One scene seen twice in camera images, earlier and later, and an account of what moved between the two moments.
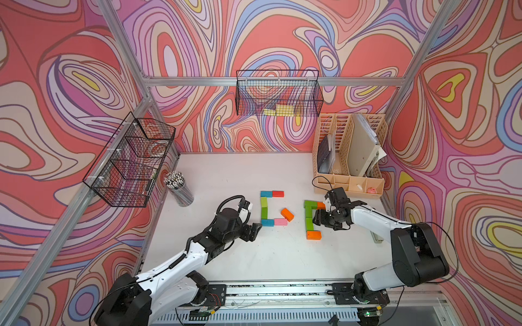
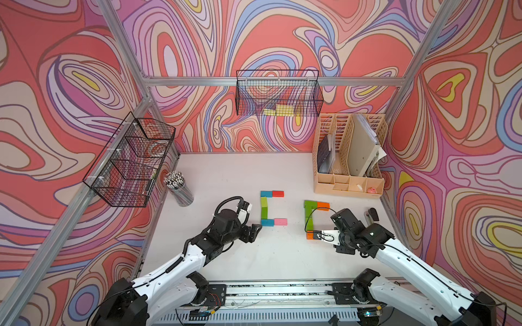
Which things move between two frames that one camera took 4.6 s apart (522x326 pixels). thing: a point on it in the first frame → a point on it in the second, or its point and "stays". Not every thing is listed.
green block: x=264 y=212 stays
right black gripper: x=319 y=217 → x=344 y=250
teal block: x=269 y=223 stays
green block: x=309 y=224 stays
